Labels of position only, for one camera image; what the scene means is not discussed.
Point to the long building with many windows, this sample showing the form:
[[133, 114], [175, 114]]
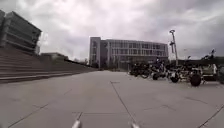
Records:
[[133, 50]]

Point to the grey paved plaza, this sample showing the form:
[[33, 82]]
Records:
[[100, 100]]

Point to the row of parked motorcycles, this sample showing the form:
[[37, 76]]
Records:
[[160, 71]]

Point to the low flat building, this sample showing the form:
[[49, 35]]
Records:
[[53, 56]]

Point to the tall lamp pole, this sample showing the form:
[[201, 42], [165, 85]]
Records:
[[174, 46]]

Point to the robot's own part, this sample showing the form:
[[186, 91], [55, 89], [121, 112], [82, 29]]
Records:
[[76, 124], [135, 125]]

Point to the wide stone stairs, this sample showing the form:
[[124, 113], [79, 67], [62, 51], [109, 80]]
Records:
[[20, 66]]

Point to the grey layered building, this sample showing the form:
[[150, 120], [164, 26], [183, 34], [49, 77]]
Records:
[[20, 31]]

